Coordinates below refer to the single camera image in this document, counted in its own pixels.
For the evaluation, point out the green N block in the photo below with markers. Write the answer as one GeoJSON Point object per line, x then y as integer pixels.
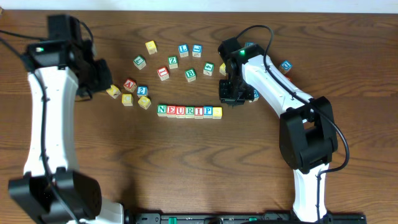
{"type": "Point", "coordinates": [162, 110]}

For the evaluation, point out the blue L block rotated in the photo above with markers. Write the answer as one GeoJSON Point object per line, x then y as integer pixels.
{"type": "Point", "coordinates": [197, 50]}

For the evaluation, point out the yellow K block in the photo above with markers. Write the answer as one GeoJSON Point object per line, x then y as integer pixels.
{"type": "Point", "coordinates": [113, 91]}

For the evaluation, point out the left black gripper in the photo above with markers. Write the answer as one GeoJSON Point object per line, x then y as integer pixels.
{"type": "Point", "coordinates": [101, 74]}

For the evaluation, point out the blue I block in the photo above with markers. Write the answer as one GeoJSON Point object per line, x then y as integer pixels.
{"type": "Point", "coordinates": [256, 95]}

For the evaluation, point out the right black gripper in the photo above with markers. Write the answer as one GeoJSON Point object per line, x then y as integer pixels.
{"type": "Point", "coordinates": [232, 93]}

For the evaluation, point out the red A block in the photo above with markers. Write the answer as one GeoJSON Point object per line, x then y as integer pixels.
{"type": "Point", "coordinates": [130, 85]}

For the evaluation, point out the red I block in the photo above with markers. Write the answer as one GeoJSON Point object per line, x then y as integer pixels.
{"type": "Point", "coordinates": [199, 112]}

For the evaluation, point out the green B block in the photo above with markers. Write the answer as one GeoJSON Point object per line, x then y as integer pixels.
{"type": "Point", "coordinates": [190, 75]}

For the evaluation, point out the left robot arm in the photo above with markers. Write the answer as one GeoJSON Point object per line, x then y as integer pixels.
{"type": "Point", "coordinates": [52, 188]}

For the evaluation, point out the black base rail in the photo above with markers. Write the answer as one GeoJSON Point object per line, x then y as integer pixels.
{"type": "Point", "coordinates": [269, 217]}

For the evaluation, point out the yellow o block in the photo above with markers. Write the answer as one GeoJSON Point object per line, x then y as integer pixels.
{"type": "Point", "coordinates": [144, 102]}
{"type": "Point", "coordinates": [223, 69]}

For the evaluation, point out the yellow C block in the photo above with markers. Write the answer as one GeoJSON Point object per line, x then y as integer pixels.
{"type": "Point", "coordinates": [127, 100]}

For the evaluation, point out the green 7 block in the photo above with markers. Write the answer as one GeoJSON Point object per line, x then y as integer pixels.
{"type": "Point", "coordinates": [139, 62]}

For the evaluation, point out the red U block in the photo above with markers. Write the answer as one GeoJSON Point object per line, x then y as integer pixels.
{"type": "Point", "coordinates": [180, 111]}

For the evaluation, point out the green R block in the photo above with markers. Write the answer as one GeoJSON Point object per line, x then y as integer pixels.
{"type": "Point", "coordinates": [189, 112]}

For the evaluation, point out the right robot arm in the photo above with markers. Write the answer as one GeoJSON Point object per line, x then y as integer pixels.
{"type": "Point", "coordinates": [307, 138]}

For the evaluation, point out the red M block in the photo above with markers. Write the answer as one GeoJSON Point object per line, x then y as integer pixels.
{"type": "Point", "coordinates": [288, 77]}

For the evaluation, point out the yellow O block centre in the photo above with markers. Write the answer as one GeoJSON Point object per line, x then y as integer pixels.
{"type": "Point", "coordinates": [223, 69]}

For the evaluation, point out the yellow S block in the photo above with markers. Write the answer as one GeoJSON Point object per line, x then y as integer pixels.
{"type": "Point", "coordinates": [217, 113]}

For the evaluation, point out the green Z block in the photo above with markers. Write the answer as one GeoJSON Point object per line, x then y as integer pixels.
{"type": "Point", "coordinates": [173, 62]}

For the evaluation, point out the yellow O block left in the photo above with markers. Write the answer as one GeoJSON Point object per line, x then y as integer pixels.
{"type": "Point", "coordinates": [144, 102]}

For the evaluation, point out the blue Q block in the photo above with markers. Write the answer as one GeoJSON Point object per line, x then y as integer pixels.
{"type": "Point", "coordinates": [285, 67]}

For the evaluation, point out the blue 2 block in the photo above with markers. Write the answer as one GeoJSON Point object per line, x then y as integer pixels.
{"type": "Point", "coordinates": [142, 91]}

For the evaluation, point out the blue P block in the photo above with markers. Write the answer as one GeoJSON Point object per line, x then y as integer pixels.
{"type": "Point", "coordinates": [208, 112]}

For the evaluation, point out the blue D block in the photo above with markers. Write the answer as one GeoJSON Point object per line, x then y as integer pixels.
{"type": "Point", "coordinates": [248, 44]}

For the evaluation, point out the red E block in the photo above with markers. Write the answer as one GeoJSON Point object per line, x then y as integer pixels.
{"type": "Point", "coordinates": [171, 111]}

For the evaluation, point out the red I block sideways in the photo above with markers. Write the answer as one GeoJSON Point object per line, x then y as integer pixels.
{"type": "Point", "coordinates": [163, 73]}

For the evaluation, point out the yellow W block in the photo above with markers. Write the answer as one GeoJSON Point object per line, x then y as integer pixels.
{"type": "Point", "coordinates": [151, 47]}

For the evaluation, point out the blue L block upright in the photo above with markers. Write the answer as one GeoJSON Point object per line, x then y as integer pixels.
{"type": "Point", "coordinates": [183, 50]}

